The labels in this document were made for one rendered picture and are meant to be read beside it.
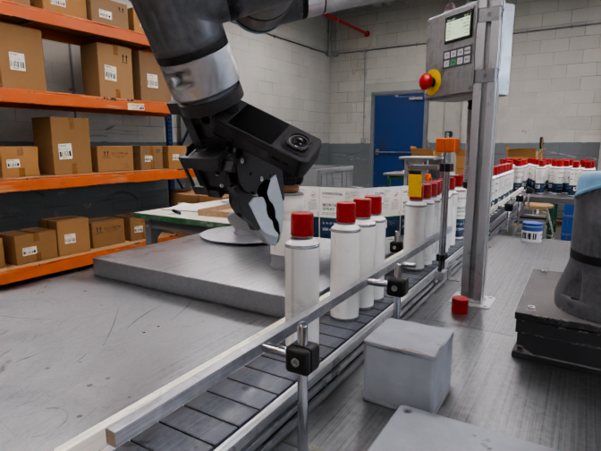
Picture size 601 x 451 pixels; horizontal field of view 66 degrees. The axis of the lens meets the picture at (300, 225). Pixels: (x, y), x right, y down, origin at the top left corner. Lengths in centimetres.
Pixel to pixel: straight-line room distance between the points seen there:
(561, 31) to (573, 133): 158
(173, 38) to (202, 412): 40
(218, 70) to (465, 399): 54
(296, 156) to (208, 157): 11
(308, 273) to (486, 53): 64
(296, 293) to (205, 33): 37
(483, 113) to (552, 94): 759
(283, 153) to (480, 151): 67
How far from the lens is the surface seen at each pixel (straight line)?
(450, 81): 114
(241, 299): 102
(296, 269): 67
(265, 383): 63
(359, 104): 955
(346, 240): 78
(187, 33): 48
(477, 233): 110
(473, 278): 112
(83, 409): 74
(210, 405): 60
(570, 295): 89
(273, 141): 49
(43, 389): 81
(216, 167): 53
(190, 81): 49
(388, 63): 941
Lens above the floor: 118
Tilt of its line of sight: 10 degrees down
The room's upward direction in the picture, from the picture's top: straight up
